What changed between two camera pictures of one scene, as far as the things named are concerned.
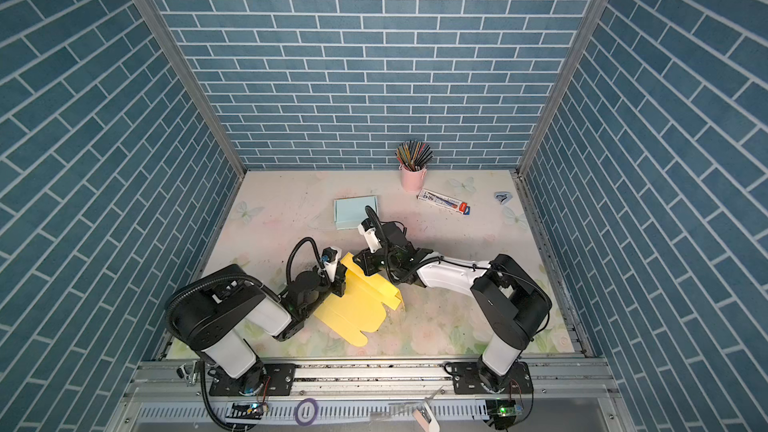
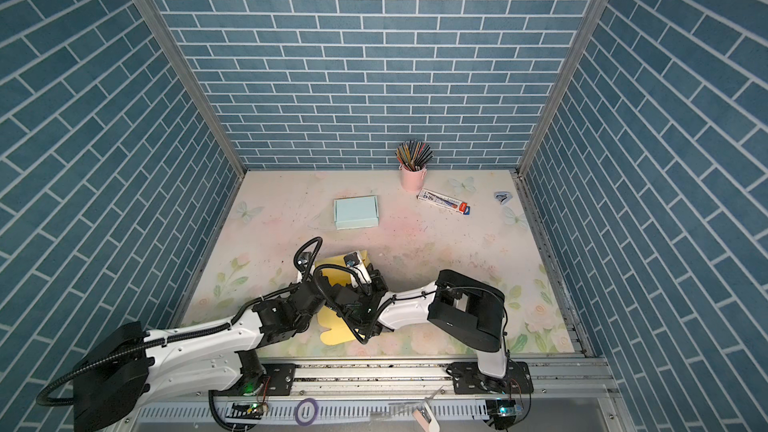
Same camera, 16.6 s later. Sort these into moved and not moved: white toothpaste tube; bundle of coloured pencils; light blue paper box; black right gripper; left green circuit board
Moved: black right gripper
Not moved: white toothpaste tube; light blue paper box; bundle of coloured pencils; left green circuit board
